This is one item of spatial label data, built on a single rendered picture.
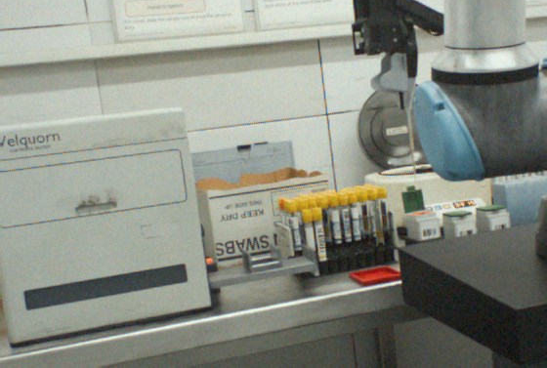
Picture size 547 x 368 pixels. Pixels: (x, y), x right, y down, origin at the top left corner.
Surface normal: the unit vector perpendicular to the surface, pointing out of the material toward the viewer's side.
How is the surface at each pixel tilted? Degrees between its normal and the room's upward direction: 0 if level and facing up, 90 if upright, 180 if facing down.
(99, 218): 90
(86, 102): 90
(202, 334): 90
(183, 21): 93
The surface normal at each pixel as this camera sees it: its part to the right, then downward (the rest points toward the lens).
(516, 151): 0.18, 0.54
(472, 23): -0.50, 0.32
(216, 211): 0.25, 0.09
